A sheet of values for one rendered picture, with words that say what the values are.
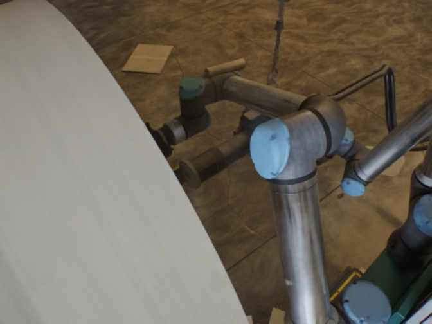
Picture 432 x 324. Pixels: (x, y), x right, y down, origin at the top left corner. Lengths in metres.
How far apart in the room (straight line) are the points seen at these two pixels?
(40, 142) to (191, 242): 0.32
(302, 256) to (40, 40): 0.75
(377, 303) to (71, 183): 0.89
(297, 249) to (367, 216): 1.94
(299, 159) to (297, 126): 0.07
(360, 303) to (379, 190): 1.91
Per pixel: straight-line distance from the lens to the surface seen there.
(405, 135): 1.24
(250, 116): 1.64
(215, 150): 1.62
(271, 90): 1.06
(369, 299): 1.17
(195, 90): 1.25
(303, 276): 0.93
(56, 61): 0.81
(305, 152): 0.78
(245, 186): 2.76
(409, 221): 1.49
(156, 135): 1.31
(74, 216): 0.66
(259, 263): 2.41
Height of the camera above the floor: 2.11
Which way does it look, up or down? 46 degrees down
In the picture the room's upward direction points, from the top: straight up
